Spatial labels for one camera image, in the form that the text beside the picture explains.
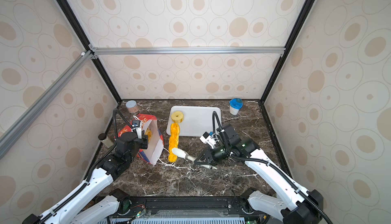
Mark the blue lidded white cup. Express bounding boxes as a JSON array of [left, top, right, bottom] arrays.
[[229, 98, 243, 116]]

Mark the horizontal aluminium frame rail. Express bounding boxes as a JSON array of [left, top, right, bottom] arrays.
[[92, 46, 285, 55]]

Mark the red paper gift bag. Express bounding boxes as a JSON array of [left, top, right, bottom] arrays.
[[118, 113, 176, 167]]

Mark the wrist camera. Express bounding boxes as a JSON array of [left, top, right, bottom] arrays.
[[131, 119, 142, 128], [200, 132, 221, 149]]

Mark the yellow ring shaped fake bread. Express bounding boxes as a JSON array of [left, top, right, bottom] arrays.
[[171, 111, 184, 124]]

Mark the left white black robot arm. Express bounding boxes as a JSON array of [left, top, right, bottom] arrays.
[[23, 109, 148, 224]]

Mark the long twisted fake bread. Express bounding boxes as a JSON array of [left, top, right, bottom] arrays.
[[168, 123, 180, 163]]

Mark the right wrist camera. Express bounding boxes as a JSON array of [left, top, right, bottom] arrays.
[[200, 132, 221, 149]]

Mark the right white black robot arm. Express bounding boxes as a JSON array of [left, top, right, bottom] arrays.
[[171, 111, 332, 224]]

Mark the white plastic tray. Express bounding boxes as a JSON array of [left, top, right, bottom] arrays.
[[166, 106, 222, 137]]

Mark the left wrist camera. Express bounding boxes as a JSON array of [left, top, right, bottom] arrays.
[[131, 119, 142, 128]]

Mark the small bottle with black cap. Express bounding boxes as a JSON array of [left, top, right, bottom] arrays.
[[98, 133, 114, 148]]

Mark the left diagonal aluminium rail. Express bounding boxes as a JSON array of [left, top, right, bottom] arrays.
[[1, 51, 92, 157]]

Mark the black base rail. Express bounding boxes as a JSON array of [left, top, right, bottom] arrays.
[[97, 196, 271, 224]]

